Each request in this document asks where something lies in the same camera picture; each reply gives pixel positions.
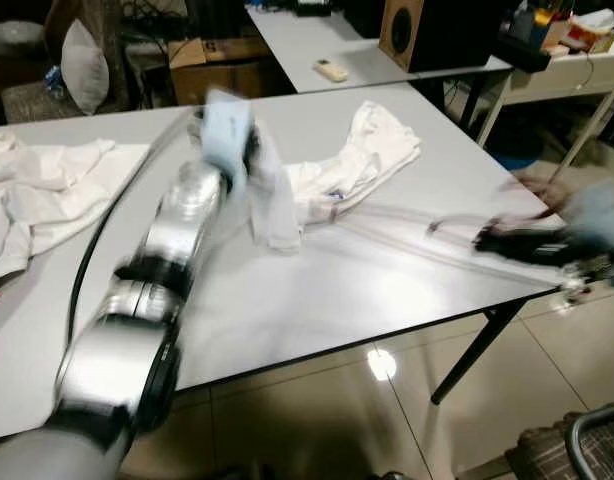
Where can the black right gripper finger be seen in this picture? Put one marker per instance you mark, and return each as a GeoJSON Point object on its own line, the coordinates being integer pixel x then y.
{"type": "Point", "coordinates": [502, 238]}
{"type": "Point", "coordinates": [507, 254]}

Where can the pink plastic hanger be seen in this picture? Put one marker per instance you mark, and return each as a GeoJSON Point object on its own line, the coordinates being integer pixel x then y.
{"type": "Point", "coordinates": [467, 220]}

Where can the white mesh t-shirt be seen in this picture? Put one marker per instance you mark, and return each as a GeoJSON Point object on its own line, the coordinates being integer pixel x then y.
{"type": "Point", "coordinates": [367, 160]}

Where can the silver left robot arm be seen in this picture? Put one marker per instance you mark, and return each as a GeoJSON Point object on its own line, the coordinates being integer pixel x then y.
{"type": "Point", "coordinates": [117, 370]}

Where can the brown cardboard box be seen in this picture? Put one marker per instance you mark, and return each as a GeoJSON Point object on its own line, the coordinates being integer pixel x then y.
{"type": "Point", "coordinates": [217, 80]}

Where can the blue bin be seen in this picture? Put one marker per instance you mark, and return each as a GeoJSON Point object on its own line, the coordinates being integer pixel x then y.
{"type": "Point", "coordinates": [517, 155]}

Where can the white remote control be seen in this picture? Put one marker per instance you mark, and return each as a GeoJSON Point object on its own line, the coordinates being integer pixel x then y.
{"type": "Point", "coordinates": [332, 70]}

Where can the long white table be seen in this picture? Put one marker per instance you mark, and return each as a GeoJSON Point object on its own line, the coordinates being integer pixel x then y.
{"type": "Point", "coordinates": [307, 40]}

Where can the white table black legs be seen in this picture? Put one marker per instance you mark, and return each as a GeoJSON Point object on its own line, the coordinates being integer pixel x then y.
{"type": "Point", "coordinates": [317, 300]}

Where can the white desk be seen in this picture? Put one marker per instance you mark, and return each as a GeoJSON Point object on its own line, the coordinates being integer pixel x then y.
{"type": "Point", "coordinates": [587, 70]}

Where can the black box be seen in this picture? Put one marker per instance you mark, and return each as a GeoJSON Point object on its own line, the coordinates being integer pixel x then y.
{"type": "Point", "coordinates": [522, 52]}

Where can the grey pillow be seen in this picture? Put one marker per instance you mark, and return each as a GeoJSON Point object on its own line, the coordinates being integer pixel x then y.
{"type": "Point", "coordinates": [84, 65]}

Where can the wooden front speaker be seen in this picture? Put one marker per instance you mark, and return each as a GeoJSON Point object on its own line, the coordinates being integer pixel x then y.
{"type": "Point", "coordinates": [402, 30]}

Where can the black mesh chair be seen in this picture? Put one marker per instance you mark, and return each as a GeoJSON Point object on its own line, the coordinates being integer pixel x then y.
{"type": "Point", "coordinates": [547, 455]}

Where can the crumpled white garment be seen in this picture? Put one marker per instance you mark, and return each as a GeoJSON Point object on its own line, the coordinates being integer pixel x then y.
{"type": "Point", "coordinates": [47, 190]}

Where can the colourful pen holder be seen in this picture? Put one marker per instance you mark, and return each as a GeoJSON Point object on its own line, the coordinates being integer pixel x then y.
{"type": "Point", "coordinates": [535, 25]}

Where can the red white tissue pack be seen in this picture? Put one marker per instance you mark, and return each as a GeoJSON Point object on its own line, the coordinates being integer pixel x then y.
{"type": "Point", "coordinates": [592, 38]}

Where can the dark wicker armchair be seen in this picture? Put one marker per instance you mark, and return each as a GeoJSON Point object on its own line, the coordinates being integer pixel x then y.
{"type": "Point", "coordinates": [27, 100]}

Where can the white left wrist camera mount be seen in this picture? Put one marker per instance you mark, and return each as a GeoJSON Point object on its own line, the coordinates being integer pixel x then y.
{"type": "Point", "coordinates": [227, 135]}

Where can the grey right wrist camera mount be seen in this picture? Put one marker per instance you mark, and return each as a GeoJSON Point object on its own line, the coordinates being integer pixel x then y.
{"type": "Point", "coordinates": [597, 215]}

